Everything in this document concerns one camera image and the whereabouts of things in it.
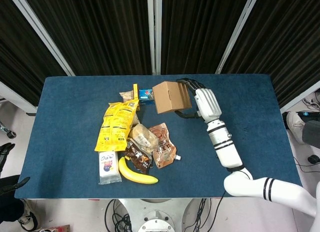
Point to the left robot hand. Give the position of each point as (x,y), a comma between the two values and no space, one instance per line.
(5,151)

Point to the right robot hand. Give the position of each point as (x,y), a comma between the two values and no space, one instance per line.
(207,104)

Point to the brown cardboard box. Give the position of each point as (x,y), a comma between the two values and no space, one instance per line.
(170,96)

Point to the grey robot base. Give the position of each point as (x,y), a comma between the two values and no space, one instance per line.
(156,217)

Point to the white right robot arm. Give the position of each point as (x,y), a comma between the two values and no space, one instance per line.
(230,154)

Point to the blue Oreo cookie box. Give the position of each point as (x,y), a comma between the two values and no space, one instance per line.
(146,95)

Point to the yellow plastic post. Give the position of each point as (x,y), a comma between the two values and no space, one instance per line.
(135,91)

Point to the black chair caster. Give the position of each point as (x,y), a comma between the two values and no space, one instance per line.
(10,134)

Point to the dark trouser leg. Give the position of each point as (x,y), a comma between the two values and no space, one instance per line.
(10,207)

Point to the blue table mat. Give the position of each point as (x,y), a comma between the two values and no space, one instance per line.
(62,141)

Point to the brown spouted drink pouch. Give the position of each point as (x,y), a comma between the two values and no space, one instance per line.
(163,149)

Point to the black and white sneaker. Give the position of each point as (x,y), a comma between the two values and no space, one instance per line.
(28,220)

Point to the wrapped bread loaf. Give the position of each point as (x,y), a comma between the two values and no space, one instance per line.
(143,139)

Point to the beige snack packet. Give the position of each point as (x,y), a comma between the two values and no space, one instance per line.
(127,96)

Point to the dark brown snack packet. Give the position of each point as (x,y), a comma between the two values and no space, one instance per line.
(137,159)

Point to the yellow snack bag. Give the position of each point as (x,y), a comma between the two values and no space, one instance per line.
(116,126)

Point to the black power strip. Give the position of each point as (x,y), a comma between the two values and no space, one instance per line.
(308,114)

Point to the yellow banana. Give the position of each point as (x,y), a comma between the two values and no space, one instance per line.
(132,175)

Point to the white tissue pack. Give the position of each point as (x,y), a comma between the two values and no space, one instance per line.
(108,169)

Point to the grey trouser leg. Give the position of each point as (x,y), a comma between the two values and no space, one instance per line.
(312,131)

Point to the small black floor device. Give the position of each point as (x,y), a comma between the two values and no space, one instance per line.
(313,158)

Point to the white divider post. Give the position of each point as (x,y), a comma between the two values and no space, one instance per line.
(237,31)
(40,31)
(154,31)

